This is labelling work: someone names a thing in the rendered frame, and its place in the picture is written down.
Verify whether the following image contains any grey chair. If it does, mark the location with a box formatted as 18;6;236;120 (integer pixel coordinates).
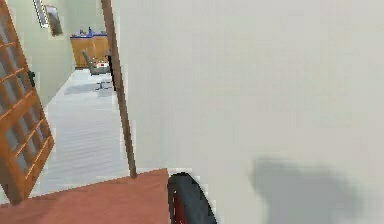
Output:
82;49;113;91

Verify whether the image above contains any wooden cabinet with blue top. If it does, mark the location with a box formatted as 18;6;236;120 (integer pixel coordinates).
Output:
69;32;111;69

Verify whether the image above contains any wooden glass-paned room door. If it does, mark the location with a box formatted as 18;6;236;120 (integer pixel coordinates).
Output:
0;0;56;206

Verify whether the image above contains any white framed window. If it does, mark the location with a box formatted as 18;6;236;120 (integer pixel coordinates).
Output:
32;0;50;29

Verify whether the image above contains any brown wooden door frame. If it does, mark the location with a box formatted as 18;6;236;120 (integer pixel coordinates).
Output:
100;0;138;179

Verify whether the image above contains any black door handle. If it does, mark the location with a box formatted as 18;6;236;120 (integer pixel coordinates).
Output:
27;70;37;88

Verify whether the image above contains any framed wall picture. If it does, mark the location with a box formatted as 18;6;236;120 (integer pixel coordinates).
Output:
45;5;64;37

